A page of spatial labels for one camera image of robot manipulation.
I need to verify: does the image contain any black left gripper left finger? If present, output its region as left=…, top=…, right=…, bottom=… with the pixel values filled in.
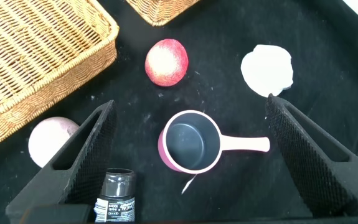
left=5, top=99, right=118, bottom=223

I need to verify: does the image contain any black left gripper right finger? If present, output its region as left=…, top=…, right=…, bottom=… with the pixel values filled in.
left=265, top=93, right=358, bottom=218

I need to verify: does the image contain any red peach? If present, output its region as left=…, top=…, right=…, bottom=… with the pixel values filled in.
left=144, top=38, right=189, bottom=87

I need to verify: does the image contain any large wicker basket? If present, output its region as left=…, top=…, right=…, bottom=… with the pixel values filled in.
left=0, top=0, right=120, bottom=156

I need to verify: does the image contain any pale purple egg-shaped ball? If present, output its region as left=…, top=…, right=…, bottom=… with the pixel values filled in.
left=27, top=116, right=80, bottom=169

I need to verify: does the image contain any black tube with printed label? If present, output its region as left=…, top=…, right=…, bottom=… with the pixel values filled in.
left=93, top=167, right=136, bottom=223

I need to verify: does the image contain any long white paper sliver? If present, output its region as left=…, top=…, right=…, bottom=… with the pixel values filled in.
left=181, top=173, right=198, bottom=195

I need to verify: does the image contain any pink saucepan with dark inside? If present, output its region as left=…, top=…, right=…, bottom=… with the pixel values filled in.
left=158, top=110, right=271, bottom=175

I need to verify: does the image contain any black tablecloth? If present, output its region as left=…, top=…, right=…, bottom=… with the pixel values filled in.
left=0, top=0, right=358, bottom=224

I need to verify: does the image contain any wicker basket with brown handles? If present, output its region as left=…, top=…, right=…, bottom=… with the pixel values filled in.
left=125, top=0, right=201, bottom=27

